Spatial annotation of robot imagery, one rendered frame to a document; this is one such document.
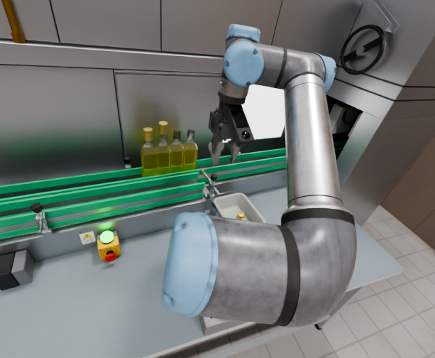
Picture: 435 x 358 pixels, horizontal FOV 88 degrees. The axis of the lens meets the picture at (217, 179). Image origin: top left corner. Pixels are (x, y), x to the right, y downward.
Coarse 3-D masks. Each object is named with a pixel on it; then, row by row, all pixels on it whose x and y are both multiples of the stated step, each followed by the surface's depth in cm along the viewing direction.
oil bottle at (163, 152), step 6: (156, 144) 92; (168, 144) 93; (156, 150) 92; (162, 150) 90; (168, 150) 91; (162, 156) 92; (168, 156) 93; (162, 162) 93; (168, 162) 95; (162, 168) 95; (168, 168) 97; (162, 174) 97
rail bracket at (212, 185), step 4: (204, 172) 103; (212, 176) 93; (216, 176) 93; (208, 180) 99; (212, 180) 94; (212, 184) 95; (212, 188) 96; (212, 192) 98; (216, 192) 93; (208, 196) 100; (212, 196) 99
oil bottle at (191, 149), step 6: (186, 144) 95; (192, 144) 95; (186, 150) 95; (192, 150) 96; (186, 156) 97; (192, 156) 98; (186, 162) 99; (192, 162) 100; (186, 168) 101; (192, 168) 102
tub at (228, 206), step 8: (216, 200) 108; (224, 200) 110; (232, 200) 113; (240, 200) 115; (248, 200) 110; (224, 208) 113; (232, 208) 114; (240, 208) 115; (248, 208) 109; (224, 216) 99; (232, 216) 110; (248, 216) 110; (256, 216) 105
